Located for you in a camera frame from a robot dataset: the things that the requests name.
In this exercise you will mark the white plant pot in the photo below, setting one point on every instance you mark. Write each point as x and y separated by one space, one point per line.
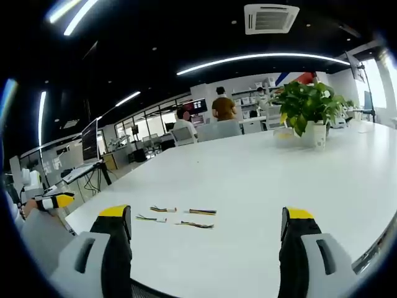
316 135

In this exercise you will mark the computer monitor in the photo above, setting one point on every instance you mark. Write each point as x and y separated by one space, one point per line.
90 144

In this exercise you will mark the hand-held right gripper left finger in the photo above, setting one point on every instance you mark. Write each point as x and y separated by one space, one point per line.
108 248

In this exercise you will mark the wall screen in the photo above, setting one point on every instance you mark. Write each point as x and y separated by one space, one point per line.
196 107

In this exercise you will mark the black monitor stand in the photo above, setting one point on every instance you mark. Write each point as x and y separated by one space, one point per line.
367 93

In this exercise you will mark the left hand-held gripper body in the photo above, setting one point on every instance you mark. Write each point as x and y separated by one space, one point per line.
29 180

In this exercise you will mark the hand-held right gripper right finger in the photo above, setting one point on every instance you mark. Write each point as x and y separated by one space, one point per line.
310 254

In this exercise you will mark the green potted plant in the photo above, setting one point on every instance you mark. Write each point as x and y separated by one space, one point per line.
305 102

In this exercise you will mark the grey office chair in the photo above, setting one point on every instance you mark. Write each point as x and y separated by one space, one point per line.
183 136

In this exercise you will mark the ceiling air conditioner unit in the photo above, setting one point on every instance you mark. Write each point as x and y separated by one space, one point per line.
270 18

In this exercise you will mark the side desk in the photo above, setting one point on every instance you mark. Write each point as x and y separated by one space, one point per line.
82 172

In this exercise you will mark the white storage shelf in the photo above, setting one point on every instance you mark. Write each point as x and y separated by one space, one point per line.
252 99

